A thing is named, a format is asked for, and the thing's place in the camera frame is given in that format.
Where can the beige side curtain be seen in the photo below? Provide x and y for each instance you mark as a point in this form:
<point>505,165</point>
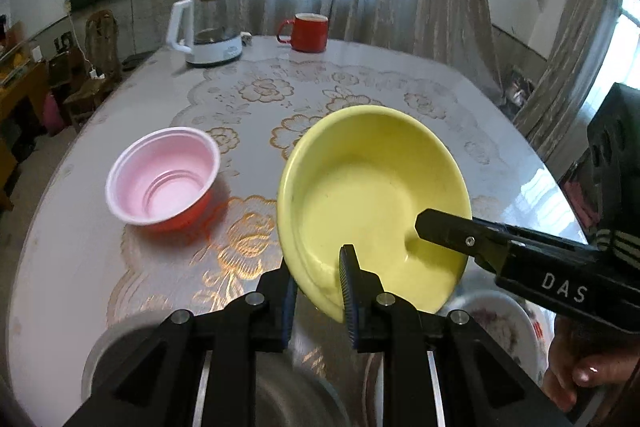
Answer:
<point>575,57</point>

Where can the person's right hand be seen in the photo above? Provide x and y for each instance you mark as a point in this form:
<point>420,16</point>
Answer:
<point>600,357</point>

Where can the small white floral plate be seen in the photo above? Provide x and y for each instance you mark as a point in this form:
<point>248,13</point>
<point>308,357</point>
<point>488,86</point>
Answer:
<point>500,322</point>

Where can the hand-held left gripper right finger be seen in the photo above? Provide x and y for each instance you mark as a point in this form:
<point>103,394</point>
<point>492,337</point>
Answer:
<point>347,294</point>

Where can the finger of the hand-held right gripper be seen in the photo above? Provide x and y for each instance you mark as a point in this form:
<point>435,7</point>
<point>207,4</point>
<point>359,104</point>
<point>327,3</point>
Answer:
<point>450,229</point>

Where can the wooden cabinet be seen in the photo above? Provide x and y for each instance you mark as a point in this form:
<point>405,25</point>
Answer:
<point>17,107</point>

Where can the white glass electric kettle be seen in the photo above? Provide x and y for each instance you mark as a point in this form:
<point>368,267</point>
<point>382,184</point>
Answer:
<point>212,37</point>

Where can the red plastic bowl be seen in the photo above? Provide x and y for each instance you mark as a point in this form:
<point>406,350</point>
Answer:
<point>160,182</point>

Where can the red enamel mug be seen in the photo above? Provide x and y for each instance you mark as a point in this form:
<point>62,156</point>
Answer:
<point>307,34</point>

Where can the wooden chair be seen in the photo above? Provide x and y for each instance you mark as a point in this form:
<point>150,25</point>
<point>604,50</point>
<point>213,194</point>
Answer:
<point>97,57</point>

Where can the yellow bowl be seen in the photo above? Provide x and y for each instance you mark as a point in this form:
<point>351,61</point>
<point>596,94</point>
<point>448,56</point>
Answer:
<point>360,187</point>

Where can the pink bag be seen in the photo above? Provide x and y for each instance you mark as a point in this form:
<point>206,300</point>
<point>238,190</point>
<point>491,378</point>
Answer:
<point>52,114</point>

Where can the window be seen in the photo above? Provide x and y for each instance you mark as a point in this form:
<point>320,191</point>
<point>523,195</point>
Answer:
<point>620,42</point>

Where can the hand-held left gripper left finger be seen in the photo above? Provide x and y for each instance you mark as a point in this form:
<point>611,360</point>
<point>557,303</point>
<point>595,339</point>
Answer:
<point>287,307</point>

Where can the gold floral lace mat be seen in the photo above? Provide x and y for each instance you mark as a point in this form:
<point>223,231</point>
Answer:
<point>260,97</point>

